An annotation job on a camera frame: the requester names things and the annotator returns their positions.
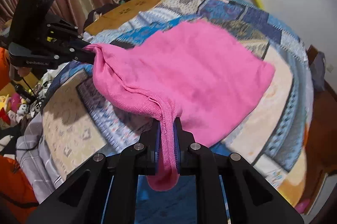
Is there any white wall socket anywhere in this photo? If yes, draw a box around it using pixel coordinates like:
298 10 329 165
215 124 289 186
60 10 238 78
327 65 334 73

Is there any pink knit cardigan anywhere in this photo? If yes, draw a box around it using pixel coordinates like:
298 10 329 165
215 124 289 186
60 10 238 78
87 20 275 191

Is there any patchwork patterned bed quilt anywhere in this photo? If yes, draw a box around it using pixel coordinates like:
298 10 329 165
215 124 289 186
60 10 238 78
17 0 313 202

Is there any dark backpack on floor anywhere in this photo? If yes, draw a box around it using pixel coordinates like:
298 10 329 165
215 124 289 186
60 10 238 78
307 45 326 92

